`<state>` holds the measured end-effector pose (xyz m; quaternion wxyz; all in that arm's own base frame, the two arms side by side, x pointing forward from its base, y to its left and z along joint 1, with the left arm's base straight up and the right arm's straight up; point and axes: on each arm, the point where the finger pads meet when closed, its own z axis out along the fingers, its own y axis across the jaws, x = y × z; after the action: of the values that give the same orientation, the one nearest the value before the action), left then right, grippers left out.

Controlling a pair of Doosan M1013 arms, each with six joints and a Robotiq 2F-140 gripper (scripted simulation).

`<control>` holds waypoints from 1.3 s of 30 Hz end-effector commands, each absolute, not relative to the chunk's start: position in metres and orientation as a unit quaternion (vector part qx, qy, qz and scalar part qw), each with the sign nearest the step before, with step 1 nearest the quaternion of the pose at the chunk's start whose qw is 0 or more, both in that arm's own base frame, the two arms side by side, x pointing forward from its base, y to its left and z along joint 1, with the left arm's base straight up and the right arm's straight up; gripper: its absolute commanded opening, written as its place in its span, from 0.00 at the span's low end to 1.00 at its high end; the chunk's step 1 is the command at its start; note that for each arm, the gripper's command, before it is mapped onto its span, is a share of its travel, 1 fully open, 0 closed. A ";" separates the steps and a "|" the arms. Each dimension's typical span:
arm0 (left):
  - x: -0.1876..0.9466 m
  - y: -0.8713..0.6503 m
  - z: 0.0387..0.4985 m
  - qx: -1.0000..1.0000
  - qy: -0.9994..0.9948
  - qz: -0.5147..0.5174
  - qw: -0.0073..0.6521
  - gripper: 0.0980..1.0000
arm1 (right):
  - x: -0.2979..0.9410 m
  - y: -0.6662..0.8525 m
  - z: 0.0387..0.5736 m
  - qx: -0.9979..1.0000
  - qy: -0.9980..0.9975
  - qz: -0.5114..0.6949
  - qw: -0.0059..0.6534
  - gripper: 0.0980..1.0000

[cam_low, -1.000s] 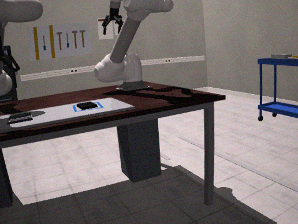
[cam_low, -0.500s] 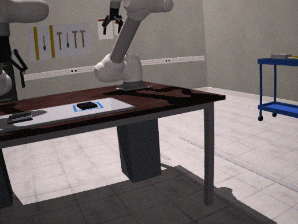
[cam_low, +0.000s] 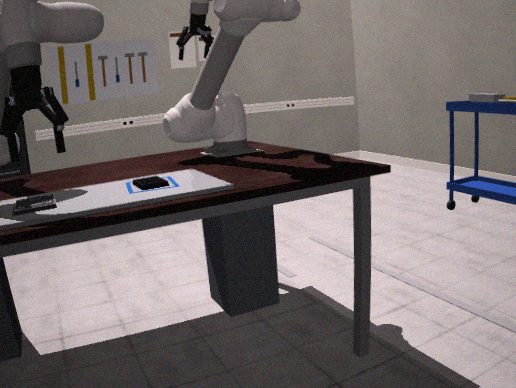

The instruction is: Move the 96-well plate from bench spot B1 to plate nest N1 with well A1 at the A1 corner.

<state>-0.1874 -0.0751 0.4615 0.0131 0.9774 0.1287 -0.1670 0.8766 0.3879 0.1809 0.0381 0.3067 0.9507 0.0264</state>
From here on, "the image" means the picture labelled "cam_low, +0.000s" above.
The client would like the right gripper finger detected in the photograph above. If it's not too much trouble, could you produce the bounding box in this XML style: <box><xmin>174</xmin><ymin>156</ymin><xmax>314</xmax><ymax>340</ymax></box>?
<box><xmin>26</xmin><ymin>87</ymin><xmax>68</xmax><ymax>154</ymax></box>
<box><xmin>0</xmin><ymin>97</ymin><xmax>26</xmax><ymax>162</ymax></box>

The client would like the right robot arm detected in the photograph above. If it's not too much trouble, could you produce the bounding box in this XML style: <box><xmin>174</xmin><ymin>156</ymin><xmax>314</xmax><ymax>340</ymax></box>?
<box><xmin>0</xmin><ymin>0</ymin><xmax>104</xmax><ymax>128</ymax></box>

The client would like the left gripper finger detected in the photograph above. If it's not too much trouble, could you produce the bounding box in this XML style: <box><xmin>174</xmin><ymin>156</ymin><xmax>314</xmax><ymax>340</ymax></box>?
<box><xmin>200</xmin><ymin>33</ymin><xmax>213</xmax><ymax>58</ymax></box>
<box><xmin>176</xmin><ymin>26</ymin><xmax>197</xmax><ymax>60</ymax></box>

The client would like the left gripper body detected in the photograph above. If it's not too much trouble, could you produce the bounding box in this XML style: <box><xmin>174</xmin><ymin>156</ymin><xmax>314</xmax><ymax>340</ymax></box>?
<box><xmin>189</xmin><ymin>13</ymin><xmax>206</xmax><ymax>35</ymax></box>

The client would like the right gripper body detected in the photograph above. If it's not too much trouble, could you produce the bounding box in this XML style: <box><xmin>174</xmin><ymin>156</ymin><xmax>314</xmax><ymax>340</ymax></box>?
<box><xmin>10</xmin><ymin>65</ymin><xmax>43</xmax><ymax>111</ymax></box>

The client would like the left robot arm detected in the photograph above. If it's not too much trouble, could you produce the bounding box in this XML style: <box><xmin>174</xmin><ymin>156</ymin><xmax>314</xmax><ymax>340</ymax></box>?
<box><xmin>163</xmin><ymin>0</ymin><xmax>301</xmax><ymax>156</ymax></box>

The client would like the blue tape outline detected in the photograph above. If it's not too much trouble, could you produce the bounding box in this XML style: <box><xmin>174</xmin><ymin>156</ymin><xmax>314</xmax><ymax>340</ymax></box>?
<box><xmin>126</xmin><ymin>176</ymin><xmax>180</xmax><ymax>194</ymax></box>

